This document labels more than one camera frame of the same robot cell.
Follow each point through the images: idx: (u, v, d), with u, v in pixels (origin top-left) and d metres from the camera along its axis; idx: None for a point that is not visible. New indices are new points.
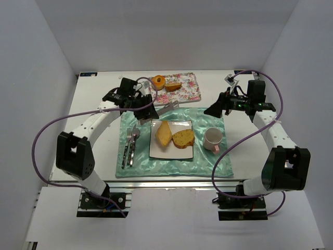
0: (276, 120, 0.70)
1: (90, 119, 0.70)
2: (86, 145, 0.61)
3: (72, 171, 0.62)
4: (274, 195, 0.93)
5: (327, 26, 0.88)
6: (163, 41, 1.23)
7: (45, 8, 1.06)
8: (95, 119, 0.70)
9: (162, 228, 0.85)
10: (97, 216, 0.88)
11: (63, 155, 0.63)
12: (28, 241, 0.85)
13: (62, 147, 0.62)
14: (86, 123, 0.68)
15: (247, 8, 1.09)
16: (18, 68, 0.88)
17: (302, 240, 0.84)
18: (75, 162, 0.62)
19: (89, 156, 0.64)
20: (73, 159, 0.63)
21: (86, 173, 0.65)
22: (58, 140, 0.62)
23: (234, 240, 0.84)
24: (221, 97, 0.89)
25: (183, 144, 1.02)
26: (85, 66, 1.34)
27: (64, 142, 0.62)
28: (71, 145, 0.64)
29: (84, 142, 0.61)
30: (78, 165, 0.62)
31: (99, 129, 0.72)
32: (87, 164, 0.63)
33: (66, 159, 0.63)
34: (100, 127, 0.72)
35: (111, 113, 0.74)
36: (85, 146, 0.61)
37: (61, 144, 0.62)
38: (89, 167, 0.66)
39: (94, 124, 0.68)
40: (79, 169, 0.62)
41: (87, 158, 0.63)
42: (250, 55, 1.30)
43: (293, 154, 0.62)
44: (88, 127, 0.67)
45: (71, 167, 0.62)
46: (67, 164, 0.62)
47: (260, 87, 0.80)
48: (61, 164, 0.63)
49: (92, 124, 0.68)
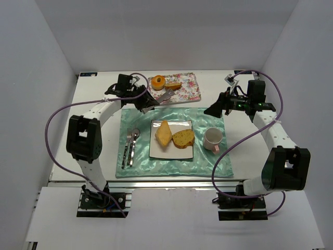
0: (276, 120, 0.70)
1: (97, 106, 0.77)
2: (97, 124, 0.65)
3: (82, 151, 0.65)
4: (273, 195, 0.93)
5: (327, 26, 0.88)
6: (163, 41, 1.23)
7: (45, 8, 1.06)
8: (101, 105, 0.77)
9: (162, 228, 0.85)
10: (97, 216, 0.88)
11: (74, 137, 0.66)
12: (28, 241, 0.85)
13: (73, 129, 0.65)
14: (93, 109, 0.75)
15: (247, 8, 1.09)
16: (18, 69, 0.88)
17: (302, 241, 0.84)
18: (86, 143, 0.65)
19: (99, 137, 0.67)
20: (83, 141, 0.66)
21: (95, 155, 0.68)
22: (70, 122, 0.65)
23: (234, 240, 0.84)
24: (221, 97, 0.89)
25: (183, 143, 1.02)
26: (85, 66, 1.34)
27: (75, 124, 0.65)
28: (81, 127, 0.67)
29: (95, 122, 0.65)
30: (89, 145, 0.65)
31: (105, 116, 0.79)
32: (97, 145, 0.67)
33: (76, 140, 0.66)
34: (106, 114, 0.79)
35: (115, 102, 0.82)
36: (97, 125, 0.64)
37: (72, 126, 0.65)
38: (98, 149, 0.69)
39: (101, 109, 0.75)
40: (90, 148, 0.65)
41: (97, 138, 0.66)
42: (250, 55, 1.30)
43: (293, 154, 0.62)
44: (96, 112, 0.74)
45: (81, 148, 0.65)
46: (78, 146, 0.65)
47: (260, 87, 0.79)
48: (72, 146, 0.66)
49: (99, 109, 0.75)
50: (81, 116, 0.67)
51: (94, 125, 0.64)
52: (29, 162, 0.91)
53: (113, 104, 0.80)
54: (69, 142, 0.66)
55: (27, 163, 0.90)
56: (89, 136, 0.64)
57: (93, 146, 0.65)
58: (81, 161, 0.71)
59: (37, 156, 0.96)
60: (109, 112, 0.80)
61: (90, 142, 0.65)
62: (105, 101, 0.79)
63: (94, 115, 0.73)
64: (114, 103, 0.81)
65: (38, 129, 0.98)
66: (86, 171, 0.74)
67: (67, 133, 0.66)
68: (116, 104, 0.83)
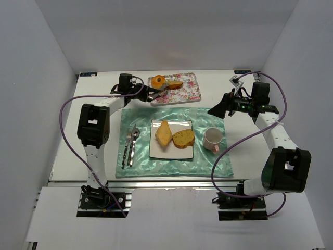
0: (279, 121, 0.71)
1: (105, 99, 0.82)
2: (107, 111, 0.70)
3: (92, 135, 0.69)
4: (274, 195, 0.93)
5: (327, 26, 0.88)
6: (163, 41, 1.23)
7: (45, 8, 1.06)
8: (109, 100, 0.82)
9: (162, 228, 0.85)
10: (97, 216, 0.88)
11: (85, 122, 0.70)
12: (28, 241, 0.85)
13: (84, 115, 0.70)
14: (102, 101, 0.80)
15: (248, 8, 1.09)
16: (18, 68, 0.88)
17: (303, 241, 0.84)
18: (97, 128, 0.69)
19: (107, 124, 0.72)
20: (93, 126, 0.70)
21: (103, 140, 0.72)
22: (82, 108, 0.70)
23: (235, 240, 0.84)
24: (226, 98, 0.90)
25: (183, 143, 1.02)
26: (85, 66, 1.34)
27: (87, 110, 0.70)
28: (91, 114, 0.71)
29: (106, 109, 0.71)
30: (99, 130, 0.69)
31: (112, 110, 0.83)
32: (105, 130, 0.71)
33: (87, 126, 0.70)
34: (113, 108, 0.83)
35: (120, 99, 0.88)
36: (107, 112, 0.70)
37: (84, 112, 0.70)
38: (105, 137, 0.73)
39: (110, 102, 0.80)
40: (100, 133, 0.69)
41: (106, 125, 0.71)
42: (250, 55, 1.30)
43: (293, 155, 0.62)
44: (104, 103, 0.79)
45: (91, 132, 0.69)
46: (88, 130, 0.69)
47: (265, 89, 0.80)
48: (81, 130, 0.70)
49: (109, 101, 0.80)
50: (92, 105, 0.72)
51: (104, 111, 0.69)
52: (29, 162, 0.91)
53: (119, 100, 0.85)
54: (80, 127, 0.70)
55: (28, 162, 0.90)
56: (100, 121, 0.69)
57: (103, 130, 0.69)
58: (89, 148, 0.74)
59: (37, 155, 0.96)
60: (115, 105, 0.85)
61: (100, 127, 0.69)
62: (112, 96, 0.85)
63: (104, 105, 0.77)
64: (120, 99, 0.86)
65: (38, 129, 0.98)
66: (92, 159, 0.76)
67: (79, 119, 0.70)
68: (122, 100, 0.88)
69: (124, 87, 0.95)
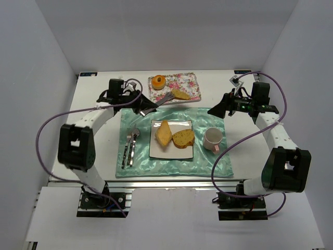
0: (279, 121, 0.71)
1: (89, 114, 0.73)
2: (90, 133, 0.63)
3: (75, 161, 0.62)
4: (274, 195, 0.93)
5: (327, 26, 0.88)
6: (163, 40, 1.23)
7: (45, 8, 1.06)
8: (93, 113, 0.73)
9: (162, 227, 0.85)
10: (97, 216, 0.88)
11: (65, 147, 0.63)
12: (28, 241, 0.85)
13: (64, 138, 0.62)
14: (86, 117, 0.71)
15: (248, 7, 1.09)
16: (18, 68, 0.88)
17: (303, 241, 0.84)
18: (79, 153, 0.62)
19: (92, 146, 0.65)
20: (75, 150, 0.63)
21: (89, 165, 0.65)
22: (61, 130, 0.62)
23: (235, 240, 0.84)
24: (226, 98, 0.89)
25: (183, 143, 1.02)
26: (85, 66, 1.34)
27: (66, 133, 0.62)
28: (73, 136, 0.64)
29: (88, 130, 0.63)
30: (82, 154, 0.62)
31: (98, 124, 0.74)
32: (90, 153, 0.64)
33: (68, 150, 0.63)
34: (99, 122, 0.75)
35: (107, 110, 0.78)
36: (90, 133, 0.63)
37: (63, 136, 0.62)
38: (91, 160, 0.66)
39: (94, 117, 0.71)
40: (83, 158, 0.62)
41: (90, 148, 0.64)
42: (250, 55, 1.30)
43: (293, 155, 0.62)
44: (88, 120, 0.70)
45: (73, 158, 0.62)
46: (70, 155, 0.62)
47: (265, 89, 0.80)
48: (63, 155, 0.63)
49: (92, 116, 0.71)
50: (73, 125, 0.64)
51: (87, 134, 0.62)
52: (29, 162, 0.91)
53: (106, 112, 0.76)
54: (61, 153, 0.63)
55: (27, 162, 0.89)
56: (82, 145, 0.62)
57: (87, 155, 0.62)
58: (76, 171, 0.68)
59: (37, 155, 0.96)
60: (102, 119, 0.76)
61: (82, 151, 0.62)
62: (97, 108, 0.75)
63: (87, 122, 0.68)
64: (106, 111, 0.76)
65: (38, 129, 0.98)
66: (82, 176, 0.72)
67: (59, 142, 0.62)
68: (109, 111, 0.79)
69: (114, 94, 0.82)
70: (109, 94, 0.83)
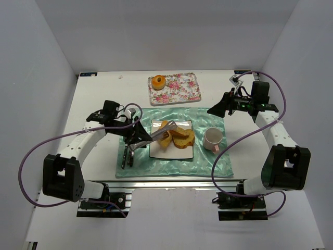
0: (278, 119, 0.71)
1: (76, 139, 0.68)
2: (75, 165, 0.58)
3: (61, 195, 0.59)
4: (274, 195, 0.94)
5: (327, 26, 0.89)
6: (163, 41, 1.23)
7: (45, 8, 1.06)
8: (81, 138, 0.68)
9: (162, 227, 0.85)
10: (97, 216, 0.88)
11: (50, 179, 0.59)
12: (28, 241, 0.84)
13: (49, 171, 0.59)
14: (72, 144, 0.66)
15: (247, 8, 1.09)
16: (18, 67, 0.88)
17: (303, 241, 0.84)
18: (65, 186, 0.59)
19: (79, 177, 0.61)
20: (61, 184, 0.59)
21: (77, 196, 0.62)
22: (45, 163, 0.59)
23: (235, 240, 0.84)
24: (225, 97, 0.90)
25: (183, 143, 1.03)
26: (85, 66, 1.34)
27: (51, 165, 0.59)
28: (58, 167, 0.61)
29: (74, 163, 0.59)
30: (68, 188, 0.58)
31: (87, 149, 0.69)
32: (77, 186, 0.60)
33: (54, 182, 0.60)
34: (88, 147, 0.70)
35: (97, 133, 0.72)
36: (75, 166, 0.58)
37: (48, 169, 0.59)
38: (79, 190, 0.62)
39: (81, 144, 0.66)
40: (69, 191, 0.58)
41: (76, 180, 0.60)
42: (250, 56, 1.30)
43: (293, 153, 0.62)
44: (75, 147, 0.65)
45: (60, 190, 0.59)
46: (56, 189, 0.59)
47: (265, 88, 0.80)
48: (49, 189, 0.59)
49: (79, 144, 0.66)
50: (58, 156, 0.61)
51: (72, 167, 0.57)
52: (30, 162, 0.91)
53: (95, 134, 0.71)
54: (46, 186, 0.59)
55: (28, 162, 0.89)
56: (67, 178, 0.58)
57: (73, 189, 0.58)
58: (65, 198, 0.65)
59: (37, 155, 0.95)
60: (92, 142, 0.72)
61: (68, 186, 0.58)
62: (87, 132, 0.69)
63: (73, 151, 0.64)
64: (95, 133, 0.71)
65: (38, 129, 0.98)
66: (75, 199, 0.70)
67: (43, 174, 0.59)
68: (99, 134, 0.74)
69: (108, 113, 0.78)
70: (103, 113, 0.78)
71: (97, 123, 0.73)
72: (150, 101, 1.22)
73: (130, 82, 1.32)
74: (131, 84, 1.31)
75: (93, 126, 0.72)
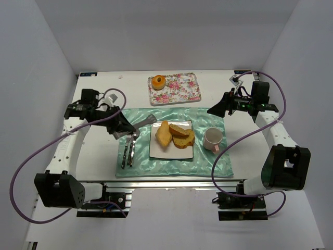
0: (278, 119, 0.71)
1: (61, 148, 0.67)
2: (68, 178, 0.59)
3: (64, 204, 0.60)
4: (274, 195, 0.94)
5: (327, 27, 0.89)
6: (162, 41, 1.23)
7: (45, 8, 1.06)
8: (66, 144, 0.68)
9: (162, 227, 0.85)
10: (97, 216, 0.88)
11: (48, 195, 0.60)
12: (28, 241, 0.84)
13: (44, 189, 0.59)
14: (58, 153, 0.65)
15: (247, 8, 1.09)
16: (18, 68, 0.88)
17: (303, 241, 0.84)
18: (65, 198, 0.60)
19: (76, 185, 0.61)
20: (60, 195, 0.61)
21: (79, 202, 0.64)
22: (37, 183, 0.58)
23: (235, 240, 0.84)
24: (226, 97, 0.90)
25: (183, 143, 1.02)
26: (85, 66, 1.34)
27: (45, 184, 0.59)
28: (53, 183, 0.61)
29: (67, 176, 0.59)
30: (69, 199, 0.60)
31: (75, 153, 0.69)
32: (77, 194, 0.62)
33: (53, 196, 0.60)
34: (75, 151, 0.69)
35: (80, 132, 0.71)
36: (69, 179, 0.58)
37: (43, 188, 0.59)
38: (81, 196, 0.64)
39: (68, 152, 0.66)
40: (71, 201, 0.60)
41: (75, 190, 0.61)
42: (250, 56, 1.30)
43: (293, 153, 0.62)
44: (63, 158, 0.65)
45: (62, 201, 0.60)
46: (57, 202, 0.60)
47: (265, 88, 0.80)
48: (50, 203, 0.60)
49: (65, 153, 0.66)
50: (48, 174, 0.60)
51: (66, 182, 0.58)
52: (29, 162, 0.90)
53: (78, 135, 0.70)
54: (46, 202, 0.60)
55: (27, 163, 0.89)
56: (65, 192, 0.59)
57: (73, 197, 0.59)
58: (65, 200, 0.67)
59: (37, 155, 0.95)
60: (78, 144, 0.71)
61: (68, 197, 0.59)
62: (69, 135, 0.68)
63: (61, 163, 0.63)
64: (78, 133, 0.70)
65: (38, 129, 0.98)
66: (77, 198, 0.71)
67: (39, 192, 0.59)
68: (81, 133, 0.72)
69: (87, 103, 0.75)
70: (81, 102, 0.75)
71: (78, 119, 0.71)
72: (150, 101, 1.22)
73: (130, 81, 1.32)
74: (131, 84, 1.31)
75: (74, 125, 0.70)
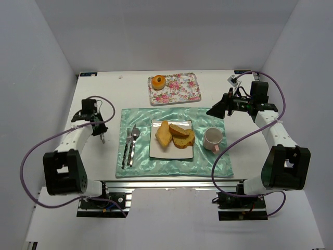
0: (278, 119, 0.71)
1: (68, 136, 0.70)
2: (76, 154, 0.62)
3: (68, 186, 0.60)
4: (274, 196, 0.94)
5: (327, 27, 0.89)
6: (162, 41, 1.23)
7: (45, 8, 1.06)
8: (73, 134, 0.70)
9: (162, 227, 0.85)
10: (97, 216, 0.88)
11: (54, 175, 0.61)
12: (28, 241, 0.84)
13: (50, 167, 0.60)
14: (65, 139, 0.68)
15: (247, 9, 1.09)
16: (18, 68, 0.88)
17: (302, 241, 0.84)
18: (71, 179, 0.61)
19: (81, 167, 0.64)
20: (65, 177, 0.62)
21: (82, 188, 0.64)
22: (45, 160, 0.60)
23: (235, 240, 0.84)
24: (225, 98, 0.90)
25: (183, 143, 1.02)
26: (85, 66, 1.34)
27: (51, 161, 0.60)
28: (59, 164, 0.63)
29: (74, 152, 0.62)
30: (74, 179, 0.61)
31: (81, 143, 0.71)
32: (81, 177, 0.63)
33: (58, 178, 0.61)
34: (81, 141, 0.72)
35: (86, 128, 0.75)
36: (76, 154, 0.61)
37: (50, 165, 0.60)
38: (84, 182, 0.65)
39: (75, 138, 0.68)
40: (75, 183, 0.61)
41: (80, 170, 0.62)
42: (250, 56, 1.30)
43: (293, 153, 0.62)
44: (70, 141, 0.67)
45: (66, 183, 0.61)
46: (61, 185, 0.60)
47: (264, 88, 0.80)
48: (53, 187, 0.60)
49: (73, 138, 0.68)
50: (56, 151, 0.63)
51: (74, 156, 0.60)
52: (29, 162, 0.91)
53: (86, 129, 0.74)
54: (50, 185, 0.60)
55: (27, 163, 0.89)
56: (72, 169, 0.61)
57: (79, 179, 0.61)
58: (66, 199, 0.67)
59: (37, 156, 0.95)
60: (84, 137, 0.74)
61: (74, 176, 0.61)
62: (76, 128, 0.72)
63: (68, 145, 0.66)
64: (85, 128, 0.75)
65: (38, 129, 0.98)
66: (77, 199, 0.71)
67: (45, 172, 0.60)
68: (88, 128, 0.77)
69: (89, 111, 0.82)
70: (84, 112, 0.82)
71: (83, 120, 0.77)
72: (150, 101, 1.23)
73: (130, 81, 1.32)
74: (131, 84, 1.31)
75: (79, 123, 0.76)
